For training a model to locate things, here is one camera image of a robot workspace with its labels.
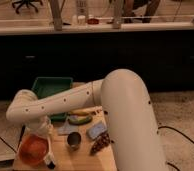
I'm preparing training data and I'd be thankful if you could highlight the small red dish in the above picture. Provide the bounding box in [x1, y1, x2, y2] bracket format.
[87, 18, 99, 25]

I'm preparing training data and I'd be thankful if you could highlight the black office chair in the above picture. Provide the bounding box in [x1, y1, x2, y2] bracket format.
[11, 0, 43, 14]

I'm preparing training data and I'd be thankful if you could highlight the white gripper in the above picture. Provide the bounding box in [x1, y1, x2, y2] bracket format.
[30, 117, 55, 154]

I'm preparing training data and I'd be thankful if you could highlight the black floor cable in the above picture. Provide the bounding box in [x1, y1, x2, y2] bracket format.
[157, 124, 194, 151]

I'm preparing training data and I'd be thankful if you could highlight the yellow banana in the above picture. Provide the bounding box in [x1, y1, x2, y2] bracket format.
[69, 110, 90, 116]

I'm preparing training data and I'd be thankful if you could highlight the metal measuring cup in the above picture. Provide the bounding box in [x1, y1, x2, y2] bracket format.
[67, 132, 81, 150]

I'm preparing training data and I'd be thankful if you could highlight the red plastic bowl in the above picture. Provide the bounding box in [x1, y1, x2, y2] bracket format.
[18, 134, 48, 166]

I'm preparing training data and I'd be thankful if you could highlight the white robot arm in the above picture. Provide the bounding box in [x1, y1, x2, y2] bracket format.
[6, 69, 168, 171]

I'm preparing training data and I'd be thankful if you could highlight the green plastic tray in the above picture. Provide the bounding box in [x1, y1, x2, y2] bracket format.
[31, 76, 74, 122]

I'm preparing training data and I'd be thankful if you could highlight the green cucumber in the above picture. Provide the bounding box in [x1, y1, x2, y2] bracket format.
[68, 116, 93, 126]

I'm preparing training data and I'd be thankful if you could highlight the brown pine cone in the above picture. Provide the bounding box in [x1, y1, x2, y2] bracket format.
[90, 133, 110, 155]

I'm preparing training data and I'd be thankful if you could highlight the seated person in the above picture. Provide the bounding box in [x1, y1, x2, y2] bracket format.
[123, 0, 161, 24]

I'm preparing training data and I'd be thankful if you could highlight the grey cloth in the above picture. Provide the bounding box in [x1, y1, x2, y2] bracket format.
[57, 121, 78, 135]

